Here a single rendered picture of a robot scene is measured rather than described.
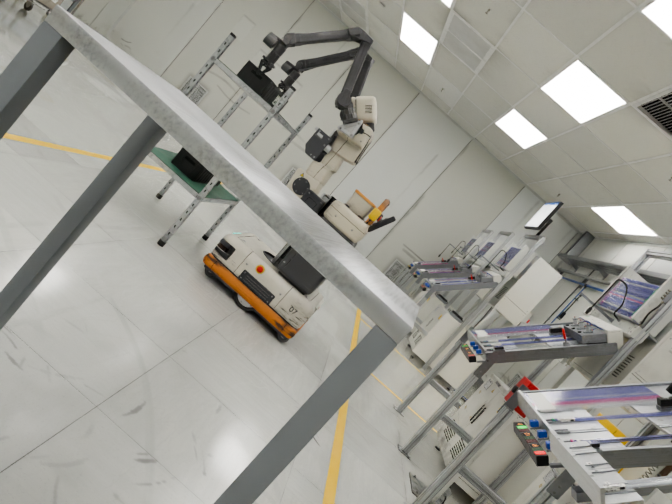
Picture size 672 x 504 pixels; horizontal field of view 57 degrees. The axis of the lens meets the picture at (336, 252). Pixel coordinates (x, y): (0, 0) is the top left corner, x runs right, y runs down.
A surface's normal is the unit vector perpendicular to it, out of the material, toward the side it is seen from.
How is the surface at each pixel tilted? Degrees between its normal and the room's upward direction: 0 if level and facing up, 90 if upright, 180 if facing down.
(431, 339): 90
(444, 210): 90
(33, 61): 90
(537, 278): 90
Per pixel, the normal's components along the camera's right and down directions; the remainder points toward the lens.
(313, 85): -0.06, 0.06
